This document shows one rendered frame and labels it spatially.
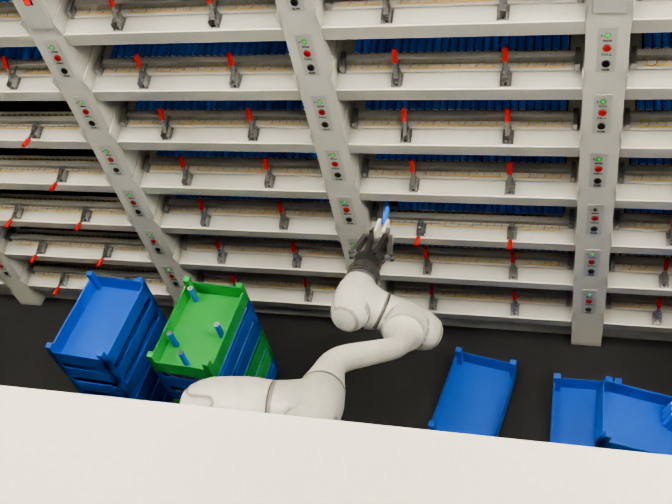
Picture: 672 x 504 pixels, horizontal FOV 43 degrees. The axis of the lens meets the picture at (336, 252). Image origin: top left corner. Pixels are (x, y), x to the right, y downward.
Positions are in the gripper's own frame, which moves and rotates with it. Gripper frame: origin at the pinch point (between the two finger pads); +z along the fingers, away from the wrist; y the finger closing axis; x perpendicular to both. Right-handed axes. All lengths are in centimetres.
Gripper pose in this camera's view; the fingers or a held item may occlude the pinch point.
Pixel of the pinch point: (381, 229)
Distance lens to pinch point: 244.6
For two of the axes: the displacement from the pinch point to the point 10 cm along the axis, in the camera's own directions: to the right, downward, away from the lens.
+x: 1.2, 8.1, 5.7
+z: 2.6, -5.8, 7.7
